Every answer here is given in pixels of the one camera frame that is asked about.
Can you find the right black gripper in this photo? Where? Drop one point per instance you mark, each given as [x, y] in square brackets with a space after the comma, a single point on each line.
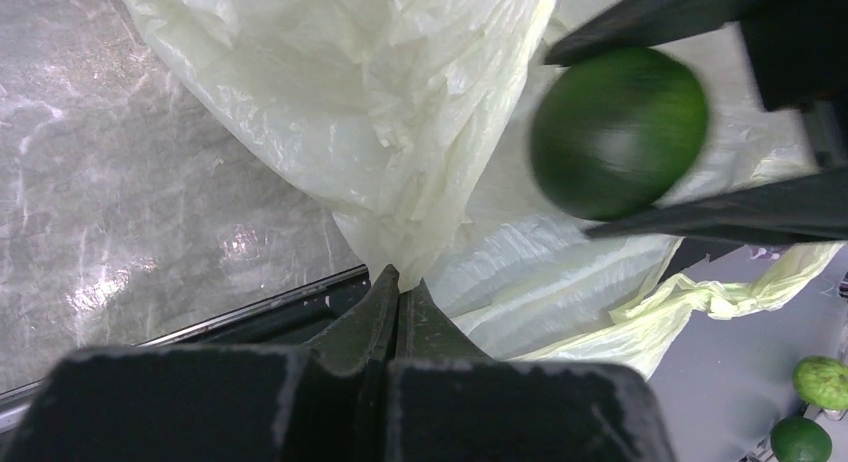
[798, 53]

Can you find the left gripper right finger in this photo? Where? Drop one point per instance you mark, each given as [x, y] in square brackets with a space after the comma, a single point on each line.
[464, 409]

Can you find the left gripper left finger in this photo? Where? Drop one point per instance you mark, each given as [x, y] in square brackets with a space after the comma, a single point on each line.
[320, 401]

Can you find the dark green avocado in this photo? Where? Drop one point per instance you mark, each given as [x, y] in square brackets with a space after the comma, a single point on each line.
[616, 132]

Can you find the wrinkled light green fruit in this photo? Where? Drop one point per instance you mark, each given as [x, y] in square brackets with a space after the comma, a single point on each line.
[821, 381]

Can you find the light green plastic bag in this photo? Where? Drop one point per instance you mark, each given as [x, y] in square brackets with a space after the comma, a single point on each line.
[408, 120]

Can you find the round green lime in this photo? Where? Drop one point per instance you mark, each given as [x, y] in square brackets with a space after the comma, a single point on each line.
[798, 439]

